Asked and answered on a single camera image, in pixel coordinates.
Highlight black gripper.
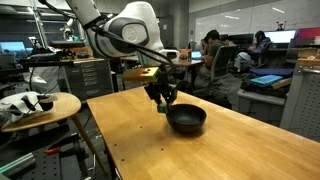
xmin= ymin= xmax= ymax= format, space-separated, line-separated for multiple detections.
xmin=144 ymin=81 xmax=177 ymax=110

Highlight green block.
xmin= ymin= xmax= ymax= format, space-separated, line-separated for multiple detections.
xmin=157 ymin=103 xmax=167 ymax=113

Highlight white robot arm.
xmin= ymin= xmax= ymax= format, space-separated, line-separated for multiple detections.
xmin=66 ymin=0 xmax=177 ymax=113

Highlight black bowl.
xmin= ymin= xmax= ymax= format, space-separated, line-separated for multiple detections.
xmin=166 ymin=104 xmax=207 ymax=134

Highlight grey office chair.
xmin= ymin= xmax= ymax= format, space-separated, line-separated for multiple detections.
xmin=193 ymin=46 xmax=236 ymax=96

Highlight seated person dark shirt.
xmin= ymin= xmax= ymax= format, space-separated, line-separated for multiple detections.
xmin=200 ymin=30 xmax=227 ymax=80

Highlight round wooden side table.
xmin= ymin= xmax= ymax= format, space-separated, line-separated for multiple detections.
xmin=1 ymin=92 xmax=107 ymax=175

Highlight teal notebook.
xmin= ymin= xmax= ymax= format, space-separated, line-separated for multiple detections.
xmin=251 ymin=75 xmax=283 ymax=87

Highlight grey plastic storage bin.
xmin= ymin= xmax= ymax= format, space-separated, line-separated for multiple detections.
xmin=237 ymin=89 xmax=285 ymax=127

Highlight seated person at monitor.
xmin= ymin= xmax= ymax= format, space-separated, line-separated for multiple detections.
xmin=234 ymin=30 xmax=271 ymax=72

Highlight computer monitor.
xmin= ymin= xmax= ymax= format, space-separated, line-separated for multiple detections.
xmin=265 ymin=30 xmax=296 ymax=43

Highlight yellow wrist camera mount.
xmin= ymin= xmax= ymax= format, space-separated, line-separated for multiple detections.
xmin=121 ymin=67 xmax=159 ymax=82

